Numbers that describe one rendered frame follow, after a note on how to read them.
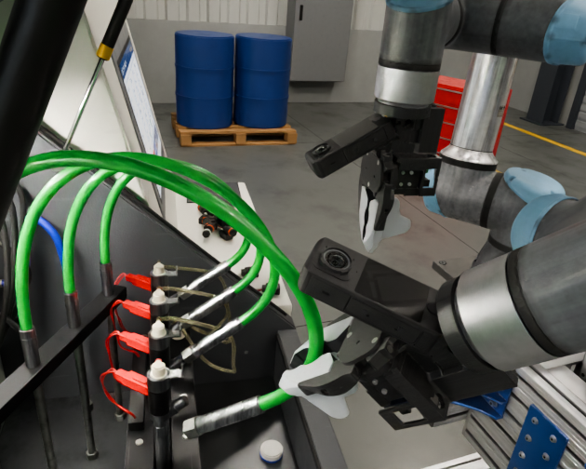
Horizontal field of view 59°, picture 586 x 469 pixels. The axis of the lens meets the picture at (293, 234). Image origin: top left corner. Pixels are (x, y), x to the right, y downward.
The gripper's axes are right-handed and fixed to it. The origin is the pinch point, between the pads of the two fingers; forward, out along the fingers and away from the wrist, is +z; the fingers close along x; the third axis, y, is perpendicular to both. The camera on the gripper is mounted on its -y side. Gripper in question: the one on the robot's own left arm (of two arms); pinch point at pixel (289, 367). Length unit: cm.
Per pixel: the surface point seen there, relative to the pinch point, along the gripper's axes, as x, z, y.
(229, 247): 54, 56, -2
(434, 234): 280, 146, 125
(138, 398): 4.1, 37.5, -1.6
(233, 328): 12.0, 19.0, -1.1
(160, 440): -2.5, 27.1, 1.8
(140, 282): 18.4, 36.8, -13.1
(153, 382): -0.8, 19.9, -5.2
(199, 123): 372, 320, -57
